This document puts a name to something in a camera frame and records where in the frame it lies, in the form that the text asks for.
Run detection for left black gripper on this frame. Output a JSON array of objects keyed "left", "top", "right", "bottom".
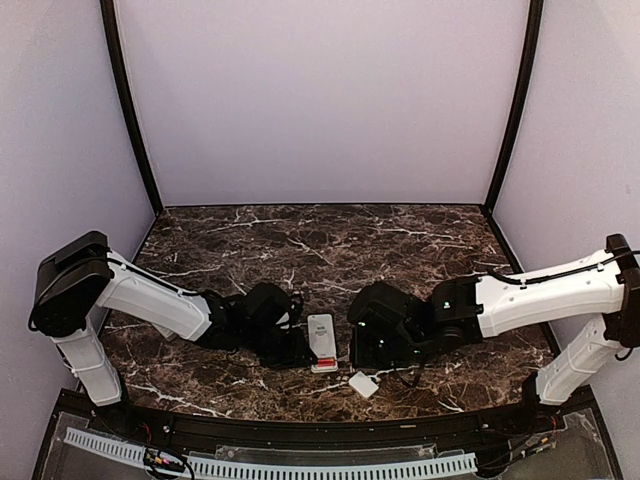
[{"left": 241, "top": 324, "right": 318, "bottom": 371}]

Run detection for white remote green buttons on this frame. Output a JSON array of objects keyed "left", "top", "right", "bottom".
[{"left": 307, "top": 314, "right": 338, "bottom": 374}]

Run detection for white battery cover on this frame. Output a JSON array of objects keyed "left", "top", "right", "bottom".
[{"left": 348, "top": 372, "right": 379, "bottom": 399}]

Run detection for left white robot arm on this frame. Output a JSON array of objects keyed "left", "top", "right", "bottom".
[{"left": 28, "top": 231, "right": 317, "bottom": 436}]

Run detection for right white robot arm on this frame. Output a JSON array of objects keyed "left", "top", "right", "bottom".
[{"left": 347, "top": 234, "right": 639, "bottom": 434}]

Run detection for black front table rail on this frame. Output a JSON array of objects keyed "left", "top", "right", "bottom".
[{"left": 90, "top": 403, "right": 564, "bottom": 456}]

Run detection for white slotted cable duct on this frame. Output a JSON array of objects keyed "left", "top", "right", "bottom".
[{"left": 63, "top": 427, "right": 478, "bottom": 480}]

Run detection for right black frame post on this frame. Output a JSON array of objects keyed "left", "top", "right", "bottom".
[{"left": 483, "top": 0, "right": 544, "bottom": 217}]

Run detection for black frame post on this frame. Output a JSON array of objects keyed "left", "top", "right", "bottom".
[
  {"left": 483, "top": 0, "right": 544, "bottom": 217},
  {"left": 99, "top": 0, "right": 164, "bottom": 216}
]

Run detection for left black frame post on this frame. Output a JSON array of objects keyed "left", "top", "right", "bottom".
[{"left": 99, "top": 0, "right": 164, "bottom": 216}]

